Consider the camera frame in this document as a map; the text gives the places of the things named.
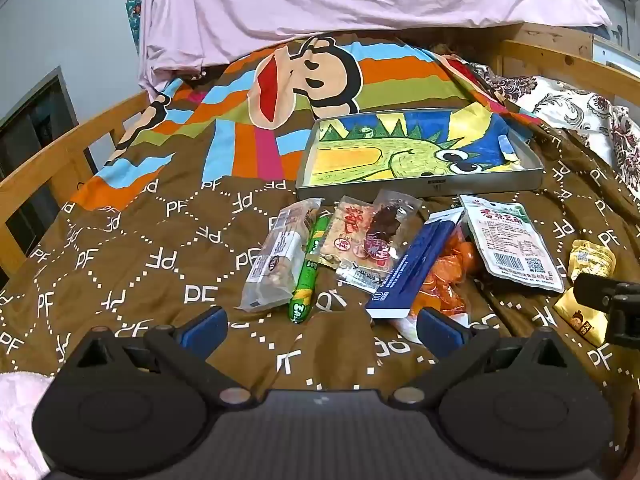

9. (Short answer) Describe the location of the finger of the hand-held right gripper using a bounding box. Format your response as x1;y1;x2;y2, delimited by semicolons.
572;272;640;347

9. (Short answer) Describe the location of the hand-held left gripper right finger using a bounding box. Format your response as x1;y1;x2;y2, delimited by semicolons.
391;306;583;408

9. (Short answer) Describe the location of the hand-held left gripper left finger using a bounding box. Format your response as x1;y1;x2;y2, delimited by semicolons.
60;306;258;408

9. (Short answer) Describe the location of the yellow cartoon snack packet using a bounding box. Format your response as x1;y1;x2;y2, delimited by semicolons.
554;287;613;347

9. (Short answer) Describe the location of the clear orange snack bag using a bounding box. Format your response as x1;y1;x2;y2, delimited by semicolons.
395;225;496;346

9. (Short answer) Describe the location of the blue snack box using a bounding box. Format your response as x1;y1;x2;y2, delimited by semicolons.
365;207;468;321

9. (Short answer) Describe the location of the clear brown cake packet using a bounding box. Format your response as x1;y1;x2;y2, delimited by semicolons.
235;199;323;313

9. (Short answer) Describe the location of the green and white snack packet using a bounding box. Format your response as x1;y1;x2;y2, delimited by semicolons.
459;194;566;293

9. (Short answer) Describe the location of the green sausage stick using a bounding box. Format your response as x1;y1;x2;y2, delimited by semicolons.
289;215;333;325

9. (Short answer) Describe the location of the clear dark meat snack packet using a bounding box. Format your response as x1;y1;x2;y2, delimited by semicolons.
336;189;423;295

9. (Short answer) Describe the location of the brown sausage snack packet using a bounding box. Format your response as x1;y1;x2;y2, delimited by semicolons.
319;200;383;273

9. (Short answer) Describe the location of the grey box tray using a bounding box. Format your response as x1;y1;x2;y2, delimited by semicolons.
295;107;546;201

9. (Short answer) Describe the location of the monkey printed blanket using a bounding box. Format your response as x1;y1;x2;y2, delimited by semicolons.
0;30;640;480

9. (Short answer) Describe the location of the dinosaur drawing sheet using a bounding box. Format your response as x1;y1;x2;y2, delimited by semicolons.
310;109;533;183

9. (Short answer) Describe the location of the pink fluffy cloth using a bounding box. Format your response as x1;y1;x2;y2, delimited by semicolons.
0;370;56;480

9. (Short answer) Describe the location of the dark framed panel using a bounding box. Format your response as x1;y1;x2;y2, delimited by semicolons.
0;65;98;286

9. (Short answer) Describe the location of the white cabinet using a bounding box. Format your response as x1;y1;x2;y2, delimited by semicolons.
572;0;640;78

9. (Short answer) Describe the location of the teal patterned cloth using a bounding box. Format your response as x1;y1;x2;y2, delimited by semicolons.
125;0;146;56

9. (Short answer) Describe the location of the wooden bed frame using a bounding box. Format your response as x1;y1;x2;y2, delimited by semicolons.
0;22;640;281

